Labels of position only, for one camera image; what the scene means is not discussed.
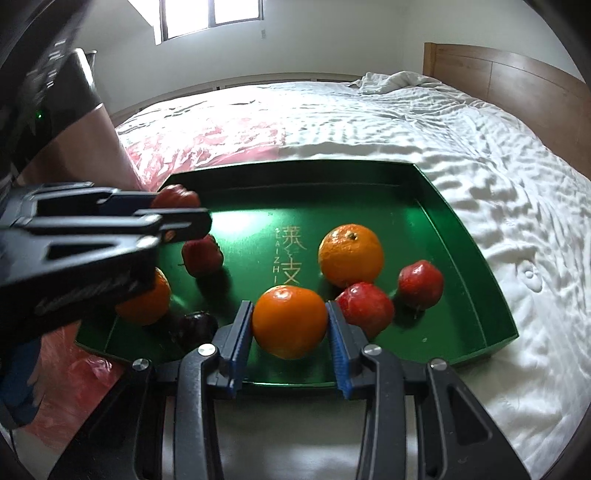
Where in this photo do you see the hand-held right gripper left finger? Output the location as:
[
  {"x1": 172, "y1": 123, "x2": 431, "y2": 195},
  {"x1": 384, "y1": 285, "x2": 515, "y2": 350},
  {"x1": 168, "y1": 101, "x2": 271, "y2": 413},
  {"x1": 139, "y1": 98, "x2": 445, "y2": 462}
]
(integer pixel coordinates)
[{"x1": 48, "y1": 299, "x2": 254, "y2": 480}]

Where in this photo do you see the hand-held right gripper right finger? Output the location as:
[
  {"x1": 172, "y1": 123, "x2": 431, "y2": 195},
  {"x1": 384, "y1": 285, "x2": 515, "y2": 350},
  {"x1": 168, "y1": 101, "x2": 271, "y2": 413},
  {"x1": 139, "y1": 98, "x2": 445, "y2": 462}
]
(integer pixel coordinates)
[{"x1": 326, "y1": 300, "x2": 532, "y2": 480}]

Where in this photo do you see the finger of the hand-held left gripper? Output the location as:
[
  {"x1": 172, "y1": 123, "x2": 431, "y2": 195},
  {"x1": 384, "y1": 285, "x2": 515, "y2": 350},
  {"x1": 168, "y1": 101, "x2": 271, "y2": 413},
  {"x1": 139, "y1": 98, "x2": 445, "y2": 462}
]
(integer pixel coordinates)
[
  {"x1": 0, "y1": 208, "x2": 213, "y2": 288},
  {"x1": 9, "y1": 182, "x2": 158, "y2": 223}
]

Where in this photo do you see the red apple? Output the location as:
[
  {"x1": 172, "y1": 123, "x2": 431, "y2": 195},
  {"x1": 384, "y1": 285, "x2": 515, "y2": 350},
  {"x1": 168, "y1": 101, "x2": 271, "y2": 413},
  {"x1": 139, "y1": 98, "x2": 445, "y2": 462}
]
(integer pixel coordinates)
[
  {"x1": 398, "y1": 260, "x2": 445, "y2": 310},
  {"x1": 335, "y1": 282, "x2": 395, "y2": 340},
  {"x1": 181, "y1": 234, "x2": 225, "y2": 278},
  {"x1": 151, "y1": 184, "x2": 201, "y2": 210}
]

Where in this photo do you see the dark plum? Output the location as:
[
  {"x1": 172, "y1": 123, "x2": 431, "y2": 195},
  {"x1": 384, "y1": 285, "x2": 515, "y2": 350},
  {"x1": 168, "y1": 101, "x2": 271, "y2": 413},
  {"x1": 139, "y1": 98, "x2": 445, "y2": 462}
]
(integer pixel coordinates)
[{"x1": 172, "y1": 311, "x2": 219, "y2": 354}]

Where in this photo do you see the orange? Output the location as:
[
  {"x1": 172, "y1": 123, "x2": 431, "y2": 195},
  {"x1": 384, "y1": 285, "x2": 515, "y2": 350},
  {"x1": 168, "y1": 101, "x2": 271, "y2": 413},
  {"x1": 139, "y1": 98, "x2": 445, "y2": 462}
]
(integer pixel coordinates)
[
  {"x1": 318, "y1": 224, "x2": 385, "y2": 289},
  {"x1": 252, "y1": 285, "x2": 329, "y2": 361},
  {"x1": 115, "y1": 267, "x2": 172, "y2": 326}
]

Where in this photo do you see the green tray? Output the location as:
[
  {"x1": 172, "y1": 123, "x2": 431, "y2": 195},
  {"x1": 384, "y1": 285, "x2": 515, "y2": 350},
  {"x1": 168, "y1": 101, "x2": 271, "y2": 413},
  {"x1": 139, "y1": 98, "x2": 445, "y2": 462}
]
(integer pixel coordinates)
[{"x1": 74, "y1": 159, "x2": 519, "y2": 386}]

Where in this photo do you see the person's left forearm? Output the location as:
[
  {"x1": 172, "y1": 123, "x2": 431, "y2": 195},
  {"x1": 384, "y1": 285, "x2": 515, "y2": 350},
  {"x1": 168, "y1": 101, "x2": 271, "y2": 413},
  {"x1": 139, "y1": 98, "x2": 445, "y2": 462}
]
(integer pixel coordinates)
[{"x1": 21, "y1": 48, "x2": 148, "y2": 192}]

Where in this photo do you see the pink plastic sheet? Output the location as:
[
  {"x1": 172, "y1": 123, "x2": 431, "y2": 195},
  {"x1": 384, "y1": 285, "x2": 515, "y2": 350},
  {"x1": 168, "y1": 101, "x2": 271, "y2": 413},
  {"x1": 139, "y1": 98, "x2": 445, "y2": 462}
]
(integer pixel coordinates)
[{"x1": 23, "y1": 111, "x2": 287, "y2": 446}]

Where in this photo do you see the window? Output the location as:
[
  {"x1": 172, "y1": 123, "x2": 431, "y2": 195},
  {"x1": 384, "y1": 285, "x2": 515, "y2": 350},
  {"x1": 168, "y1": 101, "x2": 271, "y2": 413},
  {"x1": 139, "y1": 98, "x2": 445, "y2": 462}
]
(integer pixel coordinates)
[{"x1": 154, "y1": 0, "x2": 264, "y2": 44}]

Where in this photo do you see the white bed sheet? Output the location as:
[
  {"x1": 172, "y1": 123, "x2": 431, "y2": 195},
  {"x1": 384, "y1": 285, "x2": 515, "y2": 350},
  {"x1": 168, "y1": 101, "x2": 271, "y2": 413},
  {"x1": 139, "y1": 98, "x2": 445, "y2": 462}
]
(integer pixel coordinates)
[{"x1": 113, "y1": 71, "x2": 591, "y2": 480}]

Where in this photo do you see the wooden headboard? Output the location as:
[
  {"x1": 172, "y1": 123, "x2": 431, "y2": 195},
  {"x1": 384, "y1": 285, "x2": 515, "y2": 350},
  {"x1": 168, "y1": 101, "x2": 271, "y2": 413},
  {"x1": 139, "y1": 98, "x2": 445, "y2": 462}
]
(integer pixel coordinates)
[{"x1": 422, "y1": 42, "x2": 591, "y2": 181}]

